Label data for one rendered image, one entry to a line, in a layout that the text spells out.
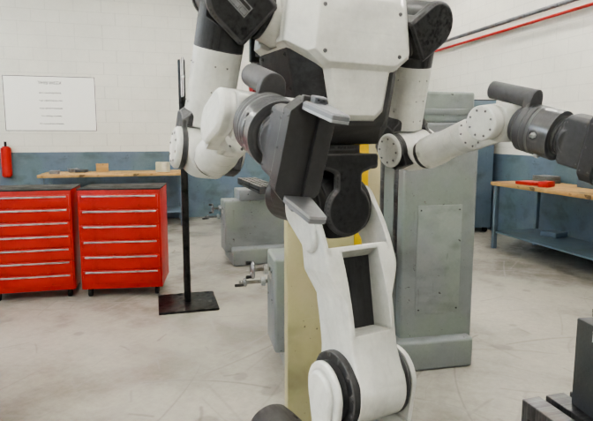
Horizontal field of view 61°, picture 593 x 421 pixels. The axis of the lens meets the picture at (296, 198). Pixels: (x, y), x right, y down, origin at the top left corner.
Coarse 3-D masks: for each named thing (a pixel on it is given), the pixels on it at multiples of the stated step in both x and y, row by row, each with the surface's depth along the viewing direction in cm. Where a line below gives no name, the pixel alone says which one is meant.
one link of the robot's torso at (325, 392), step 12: (408, 360) 98; (312, 372) 95; (324, 372) 93; (312, 384) 95; (324, 384) 92; (336, 384) 90; (312, 396) 96; (324, 396) 92; (336, 396) 90; (312, 408) 96; (324, 408) 92; (336, 408) 90; (408, 408) 99; (312, 420) 96; (324, 420) 92; (336, 420) 90; (372, 420) 100; (384, 420) 100; (396, 420) 100; (408, 420) 99
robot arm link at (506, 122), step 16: (496, 96) 95; (512, 96) 92; (528, 96) 90; (480, 112) 93; (496, 112) 92; (512, 112) 92; (528, 112) 89; (480, 128) 94; (496, 128) 92; (512, 128) 90
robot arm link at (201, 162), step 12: (192, 132) 92; (192, 144) 91; (204, 144) 85; (192, 156) 91; (204, 156) 85; (216, 156) 82; (240, 156) 82; (192, 168) 91; (204, 168) 88; (216, 168) 86; (228, 168) 87; (240, 168) 95
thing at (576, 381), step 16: (592, 320) 102; (576, 336) 104; (592, 336) 99; (576, 352) 104; (592, 352) 100; (576, 368) 104; (592, 368) 100; (576, 384) 104; (592, 384) 100; (576, 400) 104; (592, 400) 100; (592, 416) 100
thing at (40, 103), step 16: (16, 80) 822; (32, 80) 828; (48, 80) 834; (64, 80) 841; (80, 80) 847; (16, 96) 824; (32, 96) 830; (48, 96) 837; (64, 96) 843; (80, 96) 850; (16, 112) 827; (32, 112) 833; (48, 112) 840; (64, 112) 846; (80, 112) 853; (16, 128) 830; (32, 128) 836; (48, 128) 842; (64, 128) 849; (80, 128) 856; (96, 128) 862
